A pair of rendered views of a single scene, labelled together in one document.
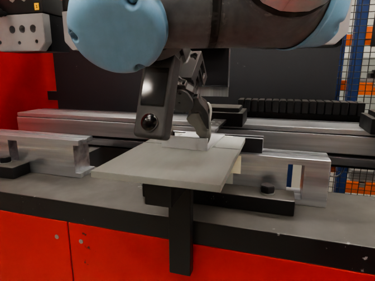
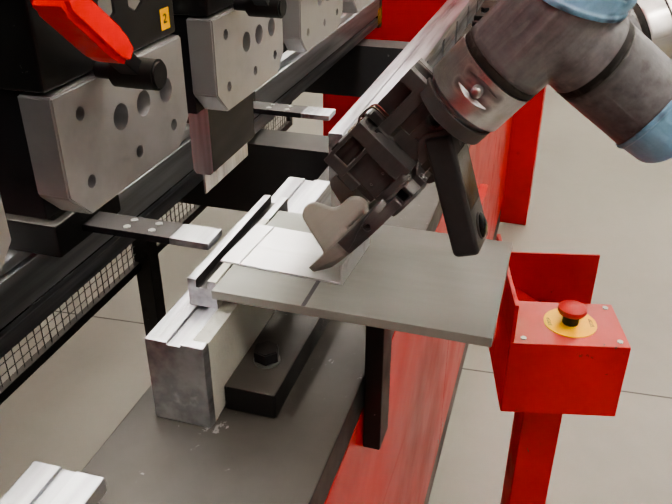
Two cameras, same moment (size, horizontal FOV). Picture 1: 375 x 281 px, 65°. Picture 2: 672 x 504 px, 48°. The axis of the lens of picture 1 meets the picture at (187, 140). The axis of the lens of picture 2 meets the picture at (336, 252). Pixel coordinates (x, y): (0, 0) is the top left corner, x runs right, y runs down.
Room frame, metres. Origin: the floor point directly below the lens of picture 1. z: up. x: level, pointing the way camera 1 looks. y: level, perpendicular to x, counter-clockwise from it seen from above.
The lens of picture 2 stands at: (0.52, 0.65, 1.38)
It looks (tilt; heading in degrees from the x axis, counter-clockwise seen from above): 29 degrees down; 270
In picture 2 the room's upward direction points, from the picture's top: straight up
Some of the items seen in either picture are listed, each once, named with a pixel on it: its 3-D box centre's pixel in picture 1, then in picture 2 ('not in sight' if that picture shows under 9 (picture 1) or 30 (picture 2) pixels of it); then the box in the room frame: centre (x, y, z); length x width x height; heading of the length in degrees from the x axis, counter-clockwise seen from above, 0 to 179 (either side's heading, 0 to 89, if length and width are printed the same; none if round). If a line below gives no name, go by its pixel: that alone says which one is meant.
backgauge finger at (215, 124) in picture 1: (218, 118); (106, 215); (0.77, -0.08, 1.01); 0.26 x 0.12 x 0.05; 163
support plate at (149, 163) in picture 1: (182, 154); (370, 269); (0.48, 0.01, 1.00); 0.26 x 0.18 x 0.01; 163
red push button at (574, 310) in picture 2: not in sight; (571, 315); (0.19, -0.21, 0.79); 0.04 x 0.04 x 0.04
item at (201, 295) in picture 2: (215, 141); (243, 246); (0.62, -0.06, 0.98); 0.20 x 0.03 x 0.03; 73
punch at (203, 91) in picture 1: (204, 72); (224, 128); (0.62, -0.04, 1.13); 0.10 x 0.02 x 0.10; 73
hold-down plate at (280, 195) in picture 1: (215, 193); (300, 319); (0.56, -0.06, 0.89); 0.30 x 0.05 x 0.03; 73
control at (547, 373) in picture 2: not in sight; (553, 321); (0.20, -0.26, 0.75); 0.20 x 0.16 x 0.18; 86
